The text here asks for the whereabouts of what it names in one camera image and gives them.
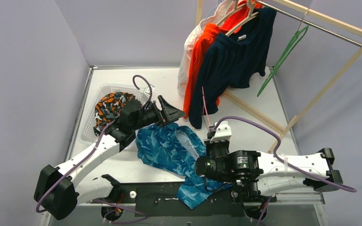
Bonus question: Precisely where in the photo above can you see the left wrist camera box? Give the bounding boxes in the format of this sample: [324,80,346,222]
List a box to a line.
[139,86,155,97]

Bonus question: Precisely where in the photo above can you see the blue patterned shorts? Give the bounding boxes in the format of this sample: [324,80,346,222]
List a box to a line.
[135,123,230,209]

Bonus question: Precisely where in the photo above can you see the wooden hanger orange shorts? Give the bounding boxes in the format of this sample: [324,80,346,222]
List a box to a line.
[215,0,246,26]

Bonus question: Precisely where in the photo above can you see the white plastic basket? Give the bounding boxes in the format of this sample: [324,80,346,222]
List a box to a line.
[78,83,155,147]

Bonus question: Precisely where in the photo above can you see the green hanger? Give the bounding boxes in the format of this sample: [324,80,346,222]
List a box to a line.
[256,9,309,97]

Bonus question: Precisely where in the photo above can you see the metal rack rod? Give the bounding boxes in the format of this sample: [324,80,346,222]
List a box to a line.
[257,0,362,48]

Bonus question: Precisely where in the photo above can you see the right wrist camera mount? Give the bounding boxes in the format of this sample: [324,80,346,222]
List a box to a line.
[210,121,232,143]

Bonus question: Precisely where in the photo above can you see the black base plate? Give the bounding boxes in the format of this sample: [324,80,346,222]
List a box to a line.
[102,182,261,218]

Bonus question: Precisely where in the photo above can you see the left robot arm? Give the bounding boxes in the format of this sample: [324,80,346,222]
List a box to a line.
[33,95,185,220]

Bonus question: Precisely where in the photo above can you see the camouflage orange black shorts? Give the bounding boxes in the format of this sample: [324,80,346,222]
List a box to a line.
[93,92,136,136]

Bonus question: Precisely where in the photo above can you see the wooden hanger navy shorts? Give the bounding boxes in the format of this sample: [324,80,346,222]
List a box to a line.
[225,0,259,36]

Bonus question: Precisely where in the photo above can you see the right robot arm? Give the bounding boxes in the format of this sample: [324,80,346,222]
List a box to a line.
[195,139,343,202]

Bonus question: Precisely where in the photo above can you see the pink hanger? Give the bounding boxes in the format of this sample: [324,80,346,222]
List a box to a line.
[201,87,211,132]

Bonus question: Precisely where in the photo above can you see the white shorts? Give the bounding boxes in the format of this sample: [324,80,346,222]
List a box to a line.
[177,0,235,97]

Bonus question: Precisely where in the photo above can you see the wooden clothes rack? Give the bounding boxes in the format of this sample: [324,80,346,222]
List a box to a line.
[195,0,362,154]

